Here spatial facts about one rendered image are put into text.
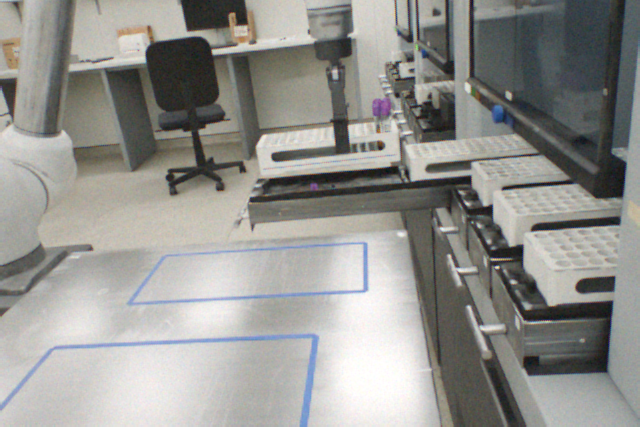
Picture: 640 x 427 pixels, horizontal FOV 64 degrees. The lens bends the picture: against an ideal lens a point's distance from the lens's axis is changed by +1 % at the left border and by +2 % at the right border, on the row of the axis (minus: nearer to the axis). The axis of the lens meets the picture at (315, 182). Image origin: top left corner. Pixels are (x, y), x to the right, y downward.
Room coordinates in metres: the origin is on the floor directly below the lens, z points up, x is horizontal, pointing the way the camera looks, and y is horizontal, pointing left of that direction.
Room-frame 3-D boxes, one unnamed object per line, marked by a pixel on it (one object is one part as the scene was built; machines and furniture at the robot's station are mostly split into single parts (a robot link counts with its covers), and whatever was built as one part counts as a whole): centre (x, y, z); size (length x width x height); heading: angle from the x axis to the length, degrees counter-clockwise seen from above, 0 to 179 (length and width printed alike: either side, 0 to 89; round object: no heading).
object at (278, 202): (1.03, -0.17, 0.78); 0.73 x 0.14 x 0.09; 84
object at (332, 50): (1.05, -0.07, 1.07); 0.08 x 0.07 x 0.09; 174
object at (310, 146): (1.05, -0.04, 0.89); 0.30 x 0.10 x 0.06; 84
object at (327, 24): (1.05, -0.07, 1.15); 0.09 x 0.09 x 0.06
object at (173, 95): (3.60, 0.81, 0.52); 0.64 x 0.60 x 1.05; 14
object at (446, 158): (1.02, -0.35, 0.83); 0.30 x 0.10 x 0.06; 84
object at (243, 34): (4.46, 0.44, 1.02); 0.22 x 0.17 x 0.24; 174
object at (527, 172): (0.85, -0.44, 0.83); 0.30 x 0.10 x 0.06; 84
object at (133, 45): (4.38, 1.34, 0.99); 0.29 x 0.20 x 0.17; 2
